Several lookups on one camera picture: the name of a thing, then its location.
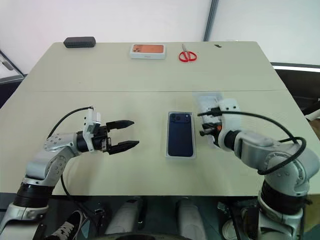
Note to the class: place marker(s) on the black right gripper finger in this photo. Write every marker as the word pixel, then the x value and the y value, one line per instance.
pixel 206 132
pixel 206 113

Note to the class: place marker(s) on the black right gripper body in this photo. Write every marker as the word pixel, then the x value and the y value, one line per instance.
pixel 215 110

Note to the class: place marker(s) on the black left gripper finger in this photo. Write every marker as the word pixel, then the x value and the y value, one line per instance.
pixel 123 147
pixel 120 123

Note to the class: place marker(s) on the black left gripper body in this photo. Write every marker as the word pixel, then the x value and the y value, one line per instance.
pixel 101 140

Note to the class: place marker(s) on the dark blue smartphone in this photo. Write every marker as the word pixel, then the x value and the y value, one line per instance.
pixel 180 137

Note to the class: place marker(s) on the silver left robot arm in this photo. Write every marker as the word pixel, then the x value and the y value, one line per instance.
pixel 50 160

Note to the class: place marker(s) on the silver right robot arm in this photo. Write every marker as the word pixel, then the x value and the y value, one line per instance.
pixel 255 147

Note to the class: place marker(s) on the phone box with orange print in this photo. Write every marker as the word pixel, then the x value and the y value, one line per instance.
pixel 147 48

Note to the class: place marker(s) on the white rounded leg cover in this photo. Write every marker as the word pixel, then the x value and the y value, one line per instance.
pixel 125 217
pixel 191 220

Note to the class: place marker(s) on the dark furniture with white strip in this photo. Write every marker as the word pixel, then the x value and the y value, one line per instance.
pixel 300 82

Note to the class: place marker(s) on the black sneaker with white laces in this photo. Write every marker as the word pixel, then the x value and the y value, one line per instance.
pixel 68 225

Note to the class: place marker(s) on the dark grey oblong case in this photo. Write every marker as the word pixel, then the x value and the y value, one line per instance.
pixel 79 42

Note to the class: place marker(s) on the white curved plastic piece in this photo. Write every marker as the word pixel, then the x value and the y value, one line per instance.
pixel 314 115

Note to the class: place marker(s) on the white shoe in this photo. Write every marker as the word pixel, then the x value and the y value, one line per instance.
pixel 230 231

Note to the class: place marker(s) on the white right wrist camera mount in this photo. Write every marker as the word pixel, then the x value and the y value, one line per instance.
pixel 230 120

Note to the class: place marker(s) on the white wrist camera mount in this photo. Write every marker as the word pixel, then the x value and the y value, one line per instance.
pixel 230 120
pixel 93 121

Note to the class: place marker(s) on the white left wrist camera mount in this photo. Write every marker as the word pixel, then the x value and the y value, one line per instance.
pixel 93 121

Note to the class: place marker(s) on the grey vertical post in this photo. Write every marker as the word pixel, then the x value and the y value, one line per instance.
pixel 211 20

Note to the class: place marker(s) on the grey metal frame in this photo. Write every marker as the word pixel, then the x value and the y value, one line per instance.
pixel 6 63

